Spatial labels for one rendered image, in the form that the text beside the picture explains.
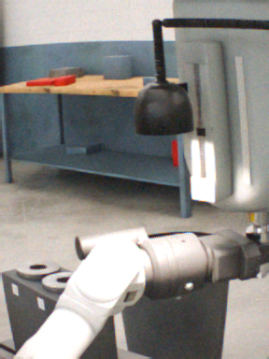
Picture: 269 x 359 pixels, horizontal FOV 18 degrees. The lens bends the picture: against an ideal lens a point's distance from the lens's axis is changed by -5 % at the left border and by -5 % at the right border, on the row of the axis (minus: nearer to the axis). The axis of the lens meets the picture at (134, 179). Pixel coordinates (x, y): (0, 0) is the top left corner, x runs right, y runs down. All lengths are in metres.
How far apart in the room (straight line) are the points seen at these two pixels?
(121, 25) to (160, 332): 4.54
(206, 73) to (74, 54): 6.79
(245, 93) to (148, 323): 2.19
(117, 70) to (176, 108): 5.98
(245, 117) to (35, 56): 7.26
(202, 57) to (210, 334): 2.29
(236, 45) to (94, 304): 0.38
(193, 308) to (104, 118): 4.65
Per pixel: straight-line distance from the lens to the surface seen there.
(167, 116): 1.02
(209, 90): 1.09
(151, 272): 1.15
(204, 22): 1.01
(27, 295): 1.59
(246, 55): 1.09
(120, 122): 7.53
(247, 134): 1.10
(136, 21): 7.25
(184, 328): 3.21
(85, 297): 1.08
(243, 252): 1.18
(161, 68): 1.04
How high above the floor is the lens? 1.62
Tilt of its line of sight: 13 degrees down
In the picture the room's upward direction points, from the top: 4 degrees counter-clockwise
